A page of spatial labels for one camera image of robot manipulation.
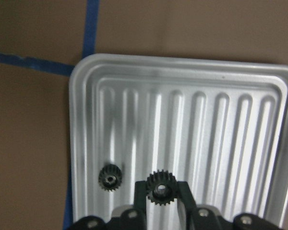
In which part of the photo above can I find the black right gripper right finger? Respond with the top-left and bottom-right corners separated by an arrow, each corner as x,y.
177,181 -> 197,216

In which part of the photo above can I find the black bearing gear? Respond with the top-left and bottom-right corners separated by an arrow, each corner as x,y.
146,170 -> 178,206
98,164 -> 122,191

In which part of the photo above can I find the ribbed silver metal tray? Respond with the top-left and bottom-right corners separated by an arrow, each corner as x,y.
69,54 -> 288,227

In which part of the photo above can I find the brown paper mat blue grid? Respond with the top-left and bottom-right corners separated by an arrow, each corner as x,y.
0,0 -> 288,230

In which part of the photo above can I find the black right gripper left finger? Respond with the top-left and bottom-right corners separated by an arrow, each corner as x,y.
134,181 -> 147,217

